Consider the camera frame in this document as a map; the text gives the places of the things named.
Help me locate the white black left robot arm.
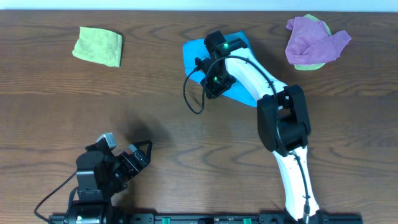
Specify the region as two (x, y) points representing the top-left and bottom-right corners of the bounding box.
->
(63, 138), (152, 224)

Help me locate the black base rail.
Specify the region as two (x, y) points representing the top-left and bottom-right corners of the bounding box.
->
(48, 212), (364, 224)

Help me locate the folded green cloth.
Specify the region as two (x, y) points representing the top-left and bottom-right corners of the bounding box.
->
(72, 27), (123, 67)

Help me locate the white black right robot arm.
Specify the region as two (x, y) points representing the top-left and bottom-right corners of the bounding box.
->
(195, 31), (319, 223)

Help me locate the blue microfiber cloth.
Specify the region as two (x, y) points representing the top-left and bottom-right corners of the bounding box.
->
(182, 30), (256, 107)

